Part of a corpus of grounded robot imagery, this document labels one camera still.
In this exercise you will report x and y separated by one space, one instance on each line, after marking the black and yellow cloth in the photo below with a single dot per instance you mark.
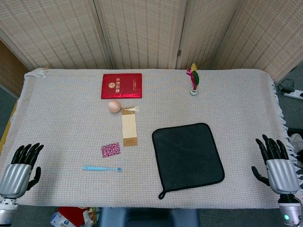
187 157

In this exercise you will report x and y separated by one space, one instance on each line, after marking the light blue toothbrush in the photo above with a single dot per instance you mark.
101 168

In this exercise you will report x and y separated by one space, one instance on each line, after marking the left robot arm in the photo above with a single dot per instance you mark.
7 209

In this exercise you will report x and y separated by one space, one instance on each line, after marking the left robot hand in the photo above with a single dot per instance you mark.
16 173

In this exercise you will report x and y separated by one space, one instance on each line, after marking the red bag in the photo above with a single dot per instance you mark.
71 215

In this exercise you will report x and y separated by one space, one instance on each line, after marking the red certificate booklet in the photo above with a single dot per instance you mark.
122 85

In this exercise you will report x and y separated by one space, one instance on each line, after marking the beige woven tablecloth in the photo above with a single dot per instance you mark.
71 132

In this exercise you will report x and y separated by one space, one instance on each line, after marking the woven folding screen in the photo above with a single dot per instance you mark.
146 30

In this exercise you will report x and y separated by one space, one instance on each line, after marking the pink glitter square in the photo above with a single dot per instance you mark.
110 150

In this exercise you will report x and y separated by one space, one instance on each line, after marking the colourful feather shuttlecock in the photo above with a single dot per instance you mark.
194 81

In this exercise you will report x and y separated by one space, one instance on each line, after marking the beige bookmark with tassel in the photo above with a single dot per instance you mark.
129 128

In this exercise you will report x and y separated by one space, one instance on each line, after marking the white blue package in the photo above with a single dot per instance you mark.
59 221

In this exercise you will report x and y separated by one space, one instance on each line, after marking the brown egg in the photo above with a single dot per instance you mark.
114 106

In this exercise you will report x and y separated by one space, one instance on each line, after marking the white power strip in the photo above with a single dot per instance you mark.
293 94

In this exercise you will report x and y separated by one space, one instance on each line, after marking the dark blue chair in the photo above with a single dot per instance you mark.
149 217

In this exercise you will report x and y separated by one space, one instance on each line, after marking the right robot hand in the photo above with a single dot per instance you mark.
279 172

